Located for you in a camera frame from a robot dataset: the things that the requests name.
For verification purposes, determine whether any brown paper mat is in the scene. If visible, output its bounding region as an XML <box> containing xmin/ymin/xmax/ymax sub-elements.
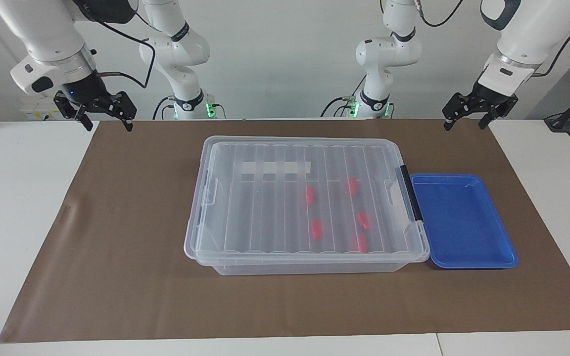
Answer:
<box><xmin>0</xmin><ymin>119</ymin><xmax>570</xmax><ymax>343</ymax></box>

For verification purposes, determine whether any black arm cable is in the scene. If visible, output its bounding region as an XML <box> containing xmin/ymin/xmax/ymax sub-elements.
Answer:
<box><xmin>75</xmin><ymin>0</ymin><xmax>157</xmax><ymax>89</ymax></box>
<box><xmin>414</xmin><ymin>0</ymin><xmax>570</xmax><ymax>78</ymax></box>

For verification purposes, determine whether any white power strip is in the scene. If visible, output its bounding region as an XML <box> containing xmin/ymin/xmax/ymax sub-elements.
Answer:
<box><xmin>22</xmin><ymin>96</ymin><xmax>61</xmax><ymax>121</ymax></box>

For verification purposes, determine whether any clear plastic storage box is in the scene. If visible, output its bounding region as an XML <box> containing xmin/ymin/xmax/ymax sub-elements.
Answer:
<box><xmin>184</xmin><ymin>136</ymin><xmax>431</xmax><ymax>276</ymax></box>

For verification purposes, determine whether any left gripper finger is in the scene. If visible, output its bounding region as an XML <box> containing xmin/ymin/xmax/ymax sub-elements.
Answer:
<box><xmin>442</xmin><ymin>92</ymin><xmax>479</xmax><ymax>131</ymax></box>
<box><xmin>478</xmin><ymin>96</ymin><xmax>519</xmax><ymax>131</ymax></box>

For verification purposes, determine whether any clear ribbed plastic lid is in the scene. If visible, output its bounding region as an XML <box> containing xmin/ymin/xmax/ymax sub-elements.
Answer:
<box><xmin>185</xmin><ymin>136</ymin><xmax>430</xmax><ymax>263</ymax></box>

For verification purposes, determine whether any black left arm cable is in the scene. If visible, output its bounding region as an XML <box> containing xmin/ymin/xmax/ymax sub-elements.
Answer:
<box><xmin>414</xmin><ymin>0</ymin><xmax>570</xmax><ymax>78</ymax></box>

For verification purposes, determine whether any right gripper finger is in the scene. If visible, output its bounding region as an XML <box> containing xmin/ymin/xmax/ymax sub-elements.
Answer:
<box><xmin>53</xmin><ymin>91</ymin><xmax>94</xmax><ymax>132</ymax></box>
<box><xmin>98</xmin><ymin>91</ymin><xmax>138</xmax><ymax>133</ymax></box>

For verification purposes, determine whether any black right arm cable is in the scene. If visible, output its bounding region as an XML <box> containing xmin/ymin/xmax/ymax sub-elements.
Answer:
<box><xmin>75</xmin><ymin>0</ymin><xmax>157</xmax><ymax>89</ymax></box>

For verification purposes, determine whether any black base cable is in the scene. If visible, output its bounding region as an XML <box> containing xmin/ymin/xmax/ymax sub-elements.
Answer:
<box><xmin>321</xmin><ymin>95</ymin><xmax>356</xmax><ymax>118</ymax></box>
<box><xmin>152</xmin><ymin>96</ymin><xmax>174</xmax><ymax>120</ymax></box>

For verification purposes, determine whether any blue plastic tray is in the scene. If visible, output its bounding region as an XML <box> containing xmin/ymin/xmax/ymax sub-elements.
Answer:
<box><xmin>410</xmin><ymin>173</ymin><xmax>519</xmax><ymax>270</ymax></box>

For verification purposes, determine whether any black box latch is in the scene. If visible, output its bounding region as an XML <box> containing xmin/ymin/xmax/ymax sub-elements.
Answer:
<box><xmin>400</xmin><ymin>165</ymin><xmax>423</xmax><ymax>222</ymax></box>

